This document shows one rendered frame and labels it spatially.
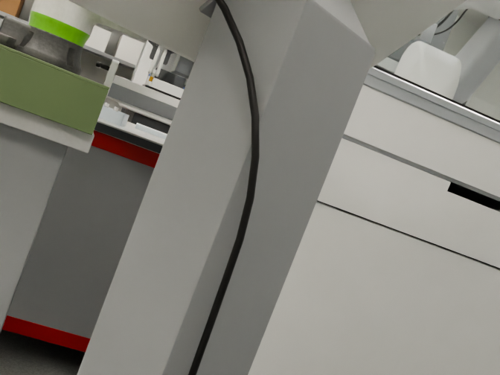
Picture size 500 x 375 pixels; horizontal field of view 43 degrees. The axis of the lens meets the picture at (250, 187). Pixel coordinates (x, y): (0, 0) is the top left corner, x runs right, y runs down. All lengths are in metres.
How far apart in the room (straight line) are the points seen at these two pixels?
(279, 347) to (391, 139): 0.49
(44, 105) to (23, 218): 0.25
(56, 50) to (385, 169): 0.72
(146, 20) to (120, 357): 0.37
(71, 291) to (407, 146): 1.09
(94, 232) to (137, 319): 1.23
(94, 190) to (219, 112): 1.26
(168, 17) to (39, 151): 0.69
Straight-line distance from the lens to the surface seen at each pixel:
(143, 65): 2.57
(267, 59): 0.65
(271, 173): 0.67
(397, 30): 0.93
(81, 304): 1.98
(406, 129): 1.35
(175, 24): 0.75
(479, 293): 1.52
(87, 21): 1.43
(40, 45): 1.41
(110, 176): 1.89
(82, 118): 1.31
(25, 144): 1.38
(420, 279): 1.43
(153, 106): 1.64
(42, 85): 1.31
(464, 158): 1.42
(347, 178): 1.31
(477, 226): 1.47
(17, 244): 1.42
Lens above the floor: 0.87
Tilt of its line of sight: 4 degrees down
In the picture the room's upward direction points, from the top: 21 degrees clockwise
